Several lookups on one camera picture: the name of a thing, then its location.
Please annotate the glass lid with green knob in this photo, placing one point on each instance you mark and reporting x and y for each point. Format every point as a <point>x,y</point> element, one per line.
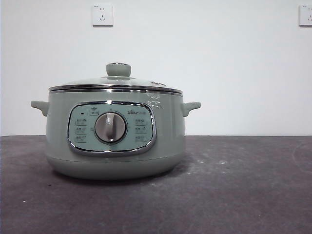
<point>118,70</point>

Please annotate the pale green electric cooking pot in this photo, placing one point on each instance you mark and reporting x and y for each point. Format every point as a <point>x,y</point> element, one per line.
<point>114,165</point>

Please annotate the white wall socket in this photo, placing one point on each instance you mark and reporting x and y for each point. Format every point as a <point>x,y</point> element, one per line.
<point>306,15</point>
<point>102,15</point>

